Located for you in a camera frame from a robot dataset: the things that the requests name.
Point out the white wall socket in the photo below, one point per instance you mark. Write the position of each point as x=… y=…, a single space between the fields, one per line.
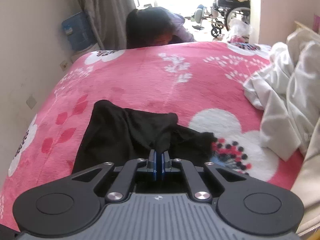
x=64 y=65

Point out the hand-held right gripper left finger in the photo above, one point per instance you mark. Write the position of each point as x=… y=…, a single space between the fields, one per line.
x=155 y=163

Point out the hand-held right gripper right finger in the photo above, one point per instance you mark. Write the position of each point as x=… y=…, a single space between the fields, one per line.
x=163 y=163

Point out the white water dispenser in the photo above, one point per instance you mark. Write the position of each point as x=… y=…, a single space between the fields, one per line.
x=85 y=52

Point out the black t-shirt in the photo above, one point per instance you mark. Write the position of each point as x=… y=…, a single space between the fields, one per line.
x=120 y=135

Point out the cream white garment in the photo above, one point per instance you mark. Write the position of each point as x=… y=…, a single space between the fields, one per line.
x=285 y=100

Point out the grey curtain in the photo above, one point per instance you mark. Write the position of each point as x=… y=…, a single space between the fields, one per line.
x=107 y=7

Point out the wheelchair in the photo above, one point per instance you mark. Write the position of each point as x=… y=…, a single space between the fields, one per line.
x=230 y=7

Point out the blank wall plate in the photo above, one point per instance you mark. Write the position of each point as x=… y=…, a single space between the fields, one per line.
x=31 y=101

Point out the blue water bottle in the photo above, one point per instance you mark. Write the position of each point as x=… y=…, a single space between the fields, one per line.
x=76 y=31

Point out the pink floral blanket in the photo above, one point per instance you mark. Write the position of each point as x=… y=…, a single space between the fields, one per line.
x=150 y=80

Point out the white plastic bag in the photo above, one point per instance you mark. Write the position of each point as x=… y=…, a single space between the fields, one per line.
x=238 y=28

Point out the pink cup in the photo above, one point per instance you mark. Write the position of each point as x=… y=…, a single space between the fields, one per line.
x=317 y=23

